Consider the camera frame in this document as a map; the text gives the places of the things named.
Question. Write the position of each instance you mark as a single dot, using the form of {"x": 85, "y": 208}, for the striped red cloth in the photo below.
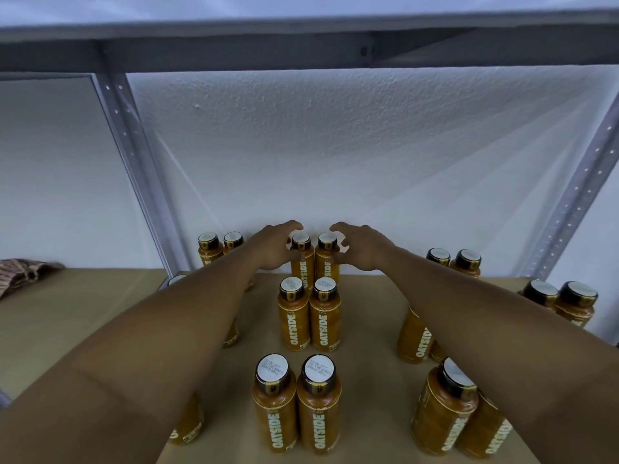
{"x": 19, "y": 273}

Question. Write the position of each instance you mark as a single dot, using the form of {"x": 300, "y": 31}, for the golden Oatside bottle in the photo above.
{"x": 329, "y": 264}
{"x": 304, "y": 267}

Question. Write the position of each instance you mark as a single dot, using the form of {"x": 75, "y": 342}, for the person's right hand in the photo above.
{"x": 366, "y": 248}

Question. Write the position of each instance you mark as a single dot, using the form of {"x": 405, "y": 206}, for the person's left forearm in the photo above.
{"x": 116, "y": 372}

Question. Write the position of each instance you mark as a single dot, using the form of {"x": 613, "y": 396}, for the person's right forearm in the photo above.
{"x": 522, "y": 343}

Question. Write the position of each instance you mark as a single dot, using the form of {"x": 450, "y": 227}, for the group of orange Oatside bottles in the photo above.
{"x": 319, "y": 415}

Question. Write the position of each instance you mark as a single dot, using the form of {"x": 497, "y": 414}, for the white metal shelving rack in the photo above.
{"x": 87, "y": 323}

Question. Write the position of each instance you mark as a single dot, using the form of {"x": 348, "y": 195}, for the person's left hand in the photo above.
{"x": 271, "y": 246}

